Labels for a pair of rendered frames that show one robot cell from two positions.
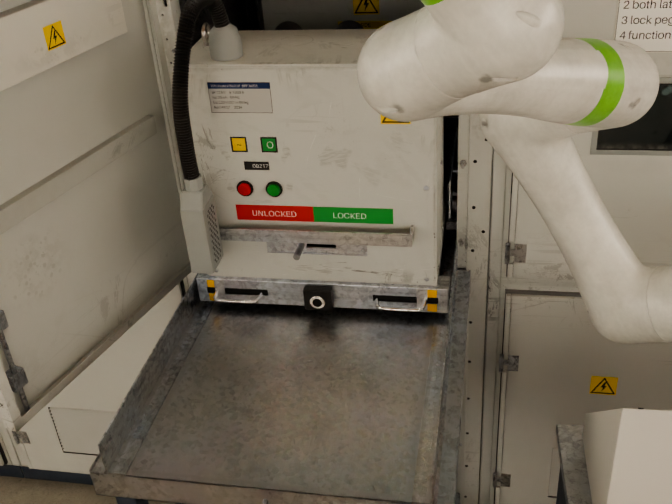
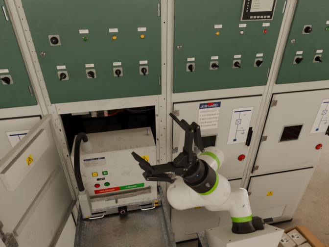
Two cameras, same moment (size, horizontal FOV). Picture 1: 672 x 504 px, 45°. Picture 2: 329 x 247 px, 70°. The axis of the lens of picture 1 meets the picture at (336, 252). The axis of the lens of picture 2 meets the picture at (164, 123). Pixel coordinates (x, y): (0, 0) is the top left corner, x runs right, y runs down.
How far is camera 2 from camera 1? 0.54 m
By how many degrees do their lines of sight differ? 20
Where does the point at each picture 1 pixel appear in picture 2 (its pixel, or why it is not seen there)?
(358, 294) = (134, 206)
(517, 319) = not seen: hidden behind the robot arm
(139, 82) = (53, 156)
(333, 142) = (125, 169)
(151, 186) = (60, 185)
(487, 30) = (216, 200)
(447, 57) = (202, 203)
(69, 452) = not seen: outside the picture
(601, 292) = not seen: hidden behind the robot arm
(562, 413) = (187, 215)
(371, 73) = (175, 202)
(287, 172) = (111, 179)
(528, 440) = (178, 223)
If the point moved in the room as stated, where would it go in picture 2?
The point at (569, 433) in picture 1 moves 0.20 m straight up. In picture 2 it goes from (200, 234) to (203, 215)
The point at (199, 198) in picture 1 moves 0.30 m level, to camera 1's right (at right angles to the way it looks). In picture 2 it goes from (85, 196) to (134, 180)
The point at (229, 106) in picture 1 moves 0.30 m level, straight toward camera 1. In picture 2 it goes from (91, 164) to (108, 200)
